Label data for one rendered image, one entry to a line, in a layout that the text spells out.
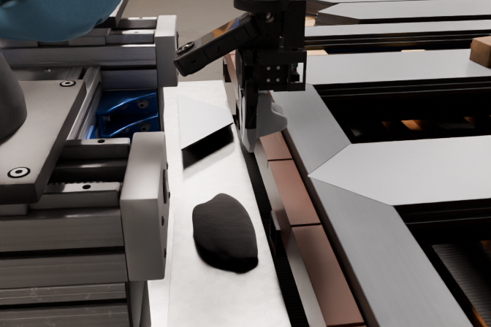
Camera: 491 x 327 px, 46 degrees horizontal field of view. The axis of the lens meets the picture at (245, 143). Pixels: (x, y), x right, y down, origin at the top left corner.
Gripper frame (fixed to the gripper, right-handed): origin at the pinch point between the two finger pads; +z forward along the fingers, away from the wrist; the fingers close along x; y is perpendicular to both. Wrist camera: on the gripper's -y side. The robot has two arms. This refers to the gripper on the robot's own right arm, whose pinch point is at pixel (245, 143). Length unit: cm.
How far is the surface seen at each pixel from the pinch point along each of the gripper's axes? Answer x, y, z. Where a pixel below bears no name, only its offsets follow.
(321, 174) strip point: -0.3, 11.0, 5.5
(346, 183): -3.3, 13.7, 5.5
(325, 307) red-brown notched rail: -24.7, 5.2, 7.6
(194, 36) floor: 367, 9, 90
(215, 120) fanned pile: 48, 0, 18
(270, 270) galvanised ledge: -0.2, 3.9, 22.2
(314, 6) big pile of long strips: 107, 36, 8
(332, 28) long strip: 74, 33, 5
